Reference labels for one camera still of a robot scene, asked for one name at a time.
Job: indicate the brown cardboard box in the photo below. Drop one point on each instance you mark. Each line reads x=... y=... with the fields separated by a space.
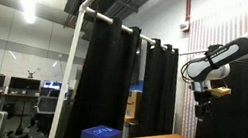
x=131 y=104

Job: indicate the wide black curtain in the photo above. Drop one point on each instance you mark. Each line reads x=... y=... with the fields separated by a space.
x=104 y=82

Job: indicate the silver backdrop rod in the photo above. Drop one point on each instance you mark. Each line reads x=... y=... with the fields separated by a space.
x=194 y=52

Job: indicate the red wall pipe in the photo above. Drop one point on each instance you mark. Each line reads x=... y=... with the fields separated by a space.
x=188 y=3

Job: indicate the white vertical PVC pipe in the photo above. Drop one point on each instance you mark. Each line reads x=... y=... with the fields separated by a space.
x=66 y=76

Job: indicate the grey mesh office chair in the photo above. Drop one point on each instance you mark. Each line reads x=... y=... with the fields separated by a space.
x=46 y=106

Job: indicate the grey trash bin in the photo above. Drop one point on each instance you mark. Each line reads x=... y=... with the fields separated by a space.
x=130 y=127

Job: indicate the white fire alarm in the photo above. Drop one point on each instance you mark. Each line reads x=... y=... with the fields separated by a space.
x=184 y=25

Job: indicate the tan wrist camera box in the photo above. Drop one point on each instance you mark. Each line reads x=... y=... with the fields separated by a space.
x=220 y=91

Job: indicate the lit blue computer screen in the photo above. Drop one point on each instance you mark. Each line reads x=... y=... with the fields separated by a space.
x=52 y=84

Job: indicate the narrow black curtain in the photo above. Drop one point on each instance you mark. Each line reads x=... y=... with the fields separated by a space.
x=159 y=91

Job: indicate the silver curtain rod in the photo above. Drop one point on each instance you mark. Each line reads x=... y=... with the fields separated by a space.
x=104 y=17

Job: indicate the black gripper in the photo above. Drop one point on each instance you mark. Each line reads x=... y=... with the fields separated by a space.
x=202 y=98

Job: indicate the small dark drone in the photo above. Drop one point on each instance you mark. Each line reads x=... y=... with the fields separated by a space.
x=31 y=73

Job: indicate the blue sheet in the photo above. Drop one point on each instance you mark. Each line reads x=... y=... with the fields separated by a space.
x=137 y=86

